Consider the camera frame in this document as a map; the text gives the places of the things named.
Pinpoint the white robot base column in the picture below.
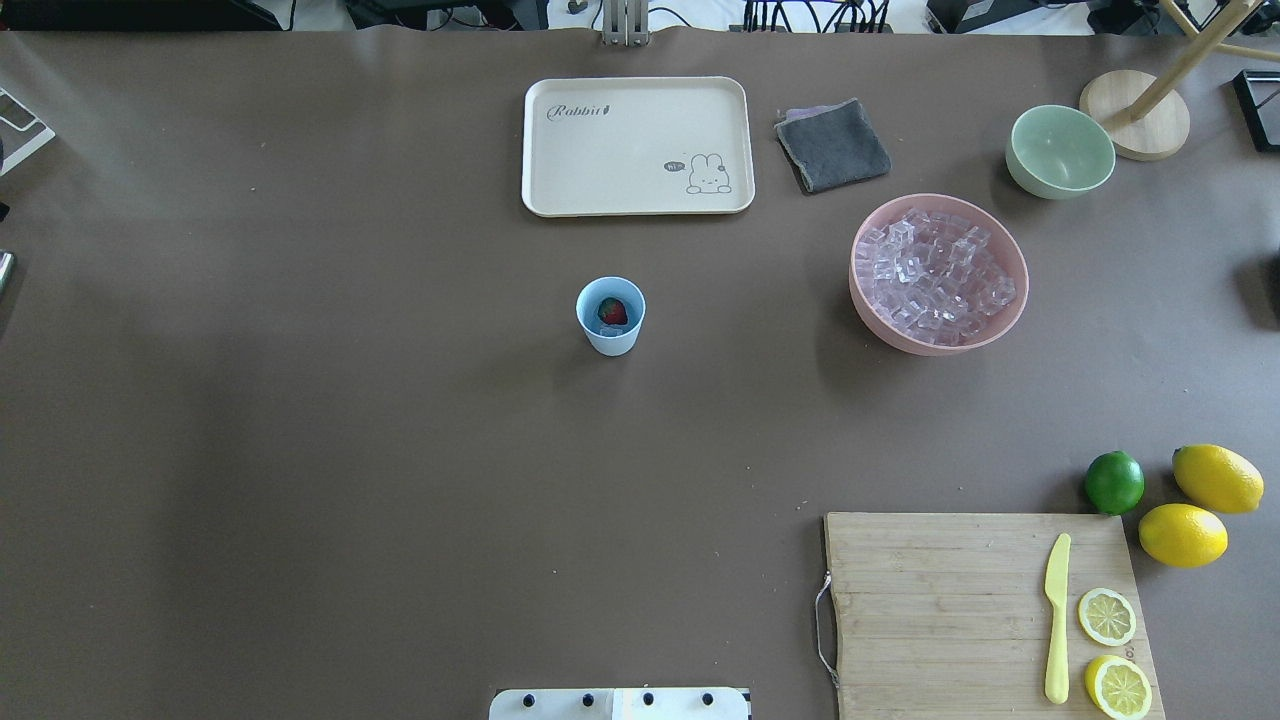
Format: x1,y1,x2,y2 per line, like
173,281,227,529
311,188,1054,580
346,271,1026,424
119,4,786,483
488,685,753,719

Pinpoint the lemon half near edge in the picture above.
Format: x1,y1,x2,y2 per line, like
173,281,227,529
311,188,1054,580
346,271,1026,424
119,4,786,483
1084,655,1155,719

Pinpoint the cream rabbit tray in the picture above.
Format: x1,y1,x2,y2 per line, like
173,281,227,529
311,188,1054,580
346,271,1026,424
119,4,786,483
521,76,756,218

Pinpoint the wooden mug tree stand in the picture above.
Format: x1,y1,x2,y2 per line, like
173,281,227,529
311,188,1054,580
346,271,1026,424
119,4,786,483
1079,1,1277,161

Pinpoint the pink bowl of ice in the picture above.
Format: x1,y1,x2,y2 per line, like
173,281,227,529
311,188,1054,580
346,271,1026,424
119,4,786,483
849,193,1029,356

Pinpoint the green lime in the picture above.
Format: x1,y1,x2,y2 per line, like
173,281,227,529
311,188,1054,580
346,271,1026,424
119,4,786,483
1083,450,1146,516

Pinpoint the grey folded cloth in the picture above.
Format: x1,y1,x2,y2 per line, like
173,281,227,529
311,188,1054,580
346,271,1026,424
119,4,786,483
774,97,892,193

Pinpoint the white wire cup rack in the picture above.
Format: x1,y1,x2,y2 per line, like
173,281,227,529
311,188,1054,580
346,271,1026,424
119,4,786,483
1,88,56,176

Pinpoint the light blue plastic cup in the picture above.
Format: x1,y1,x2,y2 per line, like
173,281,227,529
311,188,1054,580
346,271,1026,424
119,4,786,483
576,275,646,357

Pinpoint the whole yellow lemon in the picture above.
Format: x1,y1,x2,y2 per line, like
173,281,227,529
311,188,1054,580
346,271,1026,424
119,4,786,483
1172,445,1265,514
1138,503,1229,568

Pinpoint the wooden cutting board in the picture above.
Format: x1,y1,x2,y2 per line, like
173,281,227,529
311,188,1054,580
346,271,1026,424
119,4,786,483
823,512,1142,719

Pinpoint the red strawberry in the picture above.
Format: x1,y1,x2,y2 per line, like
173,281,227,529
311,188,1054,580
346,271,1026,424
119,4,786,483
596,296,630,325

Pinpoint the yellow plastic knife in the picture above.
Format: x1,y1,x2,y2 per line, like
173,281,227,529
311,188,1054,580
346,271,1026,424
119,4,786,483
1043,533,1073,705

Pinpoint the steel muddler with black tip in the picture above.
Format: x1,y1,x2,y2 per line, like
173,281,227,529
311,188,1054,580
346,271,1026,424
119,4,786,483
0,250,17,297

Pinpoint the green ceramic bowl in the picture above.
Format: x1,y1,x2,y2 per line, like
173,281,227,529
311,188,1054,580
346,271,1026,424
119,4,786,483
1005,105,1116,200

